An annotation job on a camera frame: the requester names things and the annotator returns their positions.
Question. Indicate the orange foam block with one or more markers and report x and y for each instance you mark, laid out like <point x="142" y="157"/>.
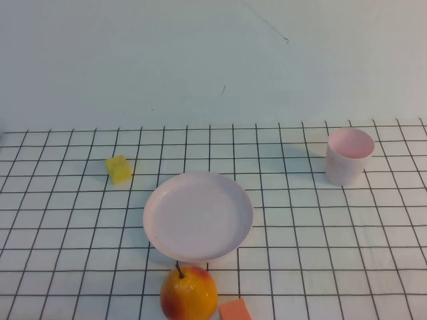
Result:
<point x="235" y="310"/>

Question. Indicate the yellow red apple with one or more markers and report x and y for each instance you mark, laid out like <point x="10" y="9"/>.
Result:
<point x="188" y="298"/>

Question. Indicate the white black-grid tablecloth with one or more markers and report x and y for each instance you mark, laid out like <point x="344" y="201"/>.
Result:
<point x="66" y="216"/>

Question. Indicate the pale pink plastic cup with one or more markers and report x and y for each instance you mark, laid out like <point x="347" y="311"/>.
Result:
<point x="343" y="166"/>

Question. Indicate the pale pink round plate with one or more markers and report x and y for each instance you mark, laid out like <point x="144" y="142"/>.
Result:
<point x="198" y="216"/>

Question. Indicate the yellow foam cube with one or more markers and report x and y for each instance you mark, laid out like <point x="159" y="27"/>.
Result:
<point x="119" y="170"/>

